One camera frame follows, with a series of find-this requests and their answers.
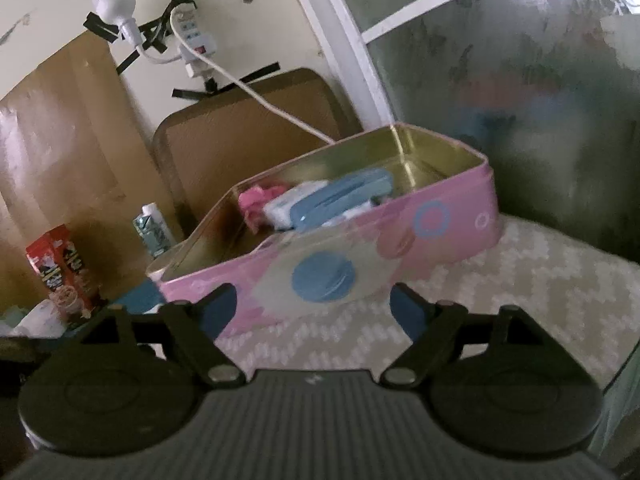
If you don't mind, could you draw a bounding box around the white power strip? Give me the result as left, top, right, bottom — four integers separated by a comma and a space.
169, 3, 217, 78

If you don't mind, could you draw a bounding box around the brown tray leaning on wall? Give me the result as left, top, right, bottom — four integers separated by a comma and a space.
151, 68, 362, 237

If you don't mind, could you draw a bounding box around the white light bulb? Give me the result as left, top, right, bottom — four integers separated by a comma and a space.
92, 0, 143, 50

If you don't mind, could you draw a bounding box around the pink cloth in tin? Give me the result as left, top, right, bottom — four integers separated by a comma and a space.
238, 185, 288, 233

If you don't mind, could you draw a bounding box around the brown cardboard sheet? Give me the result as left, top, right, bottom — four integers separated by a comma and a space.
1, 32, 178, 309

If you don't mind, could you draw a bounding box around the green drink carton white cap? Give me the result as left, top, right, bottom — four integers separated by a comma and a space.
132, 203, 177, 259

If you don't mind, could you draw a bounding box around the red cereal box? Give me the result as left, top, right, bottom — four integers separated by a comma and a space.
25, 224, 103, 326

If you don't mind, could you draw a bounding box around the light blue cloth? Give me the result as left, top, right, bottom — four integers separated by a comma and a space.
262, 180, 329, 231

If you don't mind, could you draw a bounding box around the blue plastic case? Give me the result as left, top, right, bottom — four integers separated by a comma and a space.
290, 168, 394, 231

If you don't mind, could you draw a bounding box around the frosted glass door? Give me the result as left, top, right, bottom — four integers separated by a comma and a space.
299, 0, 639, 260

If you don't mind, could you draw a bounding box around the white power cable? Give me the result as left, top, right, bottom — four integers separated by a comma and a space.
168, 6, 335, 146

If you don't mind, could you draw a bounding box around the pink rectangular tin box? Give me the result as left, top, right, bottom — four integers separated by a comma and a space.
157, 124, 501, 334

